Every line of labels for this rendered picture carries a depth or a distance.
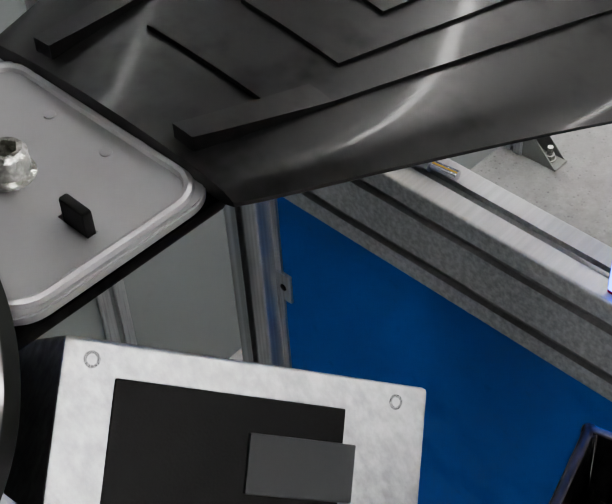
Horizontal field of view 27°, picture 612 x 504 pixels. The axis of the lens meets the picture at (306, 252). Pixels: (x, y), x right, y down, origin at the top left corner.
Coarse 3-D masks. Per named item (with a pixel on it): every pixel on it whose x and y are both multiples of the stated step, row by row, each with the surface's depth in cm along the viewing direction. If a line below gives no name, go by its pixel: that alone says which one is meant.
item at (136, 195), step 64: (0, 64) 35; (0, 128) 34; (64, 128) 33; (0, 192) 32; (64, 192) 32; (128, 192) 31; (192, 192) 31; (0, 256) 30; (64, 256) 30; (128, 256) 30
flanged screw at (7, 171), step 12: (0, 144) 32; (12, 144) 32; (24, 144) 32; (0, 156) 31; (12, 156) 31; (24, 156) 31; (0, 168) 31; (12, 168) 31; (24, 168) 32; (36, 168) 32; (0, 180) 32; (12, 180) 32; (24, 180) 32
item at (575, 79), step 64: (64, 0) 37; (128, 0) 36; (192, 0) 36; (256, 0) 36; (320, 0) 36; (384, 0) 36; (448, 0) 36; (512, 0) 37; (576, 0) 37; (64, 64) 34; (128, 64) 34; (192, 64) 34; (256, 64) 34; (320, 64) 34; (384, 64) 34; (448, 64) 35; (512, 64) 35; (576, 64) 36; (128, 128) 33; (192, 128) 32; (256, 128) 32; (320, 128) 33; (384, 128) 33; (448, 128) 33; (512, 128) 34; (576, 128) 35; (256, 192) 31
